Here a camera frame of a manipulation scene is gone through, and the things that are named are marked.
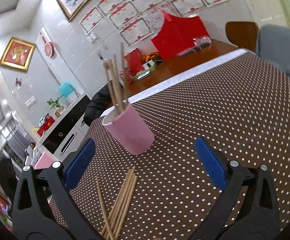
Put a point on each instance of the butterfly wall sticker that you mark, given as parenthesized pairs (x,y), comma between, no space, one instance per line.
(18,82)

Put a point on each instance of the white double light switch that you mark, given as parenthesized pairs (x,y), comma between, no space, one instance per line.
(31,102)

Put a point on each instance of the small potted plant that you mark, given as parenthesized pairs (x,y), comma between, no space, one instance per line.
(54,102)

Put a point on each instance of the white cloth strip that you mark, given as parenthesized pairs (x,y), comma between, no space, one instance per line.
(185,78)

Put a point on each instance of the small red box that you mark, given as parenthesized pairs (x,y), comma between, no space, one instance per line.
(133,60)

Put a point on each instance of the red soda can pack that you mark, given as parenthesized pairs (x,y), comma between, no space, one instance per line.
(128,73)

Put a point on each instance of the pink cup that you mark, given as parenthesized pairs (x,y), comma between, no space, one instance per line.
(132,132)

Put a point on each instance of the red round wall ornament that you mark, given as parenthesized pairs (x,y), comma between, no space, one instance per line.
(49,48)

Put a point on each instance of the white wall switch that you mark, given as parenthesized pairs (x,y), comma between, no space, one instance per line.
(93,37)

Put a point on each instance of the black plastic packet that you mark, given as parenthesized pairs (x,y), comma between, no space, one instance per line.
(202,42)

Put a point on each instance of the dark pen packet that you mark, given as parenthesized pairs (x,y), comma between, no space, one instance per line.
(187,52)

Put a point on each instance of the brown wooden chair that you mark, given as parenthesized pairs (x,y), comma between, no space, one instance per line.
(242,33)

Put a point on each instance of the brown polka dot tablecloth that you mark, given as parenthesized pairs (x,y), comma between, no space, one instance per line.
(210,105)

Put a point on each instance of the bundle of wooden chopsticks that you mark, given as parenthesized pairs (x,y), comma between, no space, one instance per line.
(126,192)

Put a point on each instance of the zebra striped cloth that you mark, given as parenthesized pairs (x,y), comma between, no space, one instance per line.
(43,117)

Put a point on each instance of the group of wall certificates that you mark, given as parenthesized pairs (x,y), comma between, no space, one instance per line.
(135,12)

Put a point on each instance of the pink cloth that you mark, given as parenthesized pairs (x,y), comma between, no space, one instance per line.
(43,161)

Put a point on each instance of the red gift bag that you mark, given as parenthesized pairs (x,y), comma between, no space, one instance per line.
(180,37)

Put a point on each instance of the teal water jug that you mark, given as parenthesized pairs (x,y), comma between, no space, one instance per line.
(66,90)

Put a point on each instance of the black jacket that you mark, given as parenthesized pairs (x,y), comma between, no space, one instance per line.
(97,102)

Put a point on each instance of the hanging turtle ornament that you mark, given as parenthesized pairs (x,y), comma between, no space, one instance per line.
(108,62)

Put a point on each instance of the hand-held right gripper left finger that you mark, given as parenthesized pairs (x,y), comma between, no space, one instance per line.
(81,162)

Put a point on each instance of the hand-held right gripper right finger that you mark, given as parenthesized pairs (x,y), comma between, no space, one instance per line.
(211,162)

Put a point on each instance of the white black cabinet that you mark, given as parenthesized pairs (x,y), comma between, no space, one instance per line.
(67,130)

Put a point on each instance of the orange snack pile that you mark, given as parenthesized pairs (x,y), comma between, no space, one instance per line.
(150,55)

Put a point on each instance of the gold framed red picture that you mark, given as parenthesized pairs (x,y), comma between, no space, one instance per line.
(17,53)

